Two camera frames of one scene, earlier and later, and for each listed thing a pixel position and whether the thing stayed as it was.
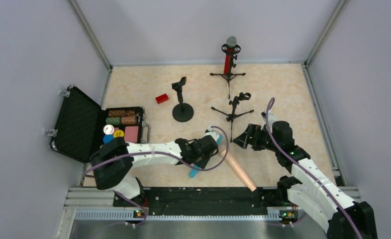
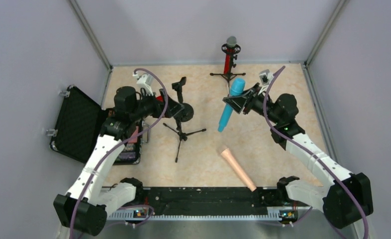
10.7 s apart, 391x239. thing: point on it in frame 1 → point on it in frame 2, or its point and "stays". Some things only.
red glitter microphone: (232, 42) stays
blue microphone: (193, 172) → (237, 87)
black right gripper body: (254, 135) → (247, 100)
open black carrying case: (78, 131) stays
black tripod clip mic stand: (242, 96) → (182, 136)
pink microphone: (239, 171) stays
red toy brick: (161, 98) stays
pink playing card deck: (131, 134) stays
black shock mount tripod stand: (232, 51) stays
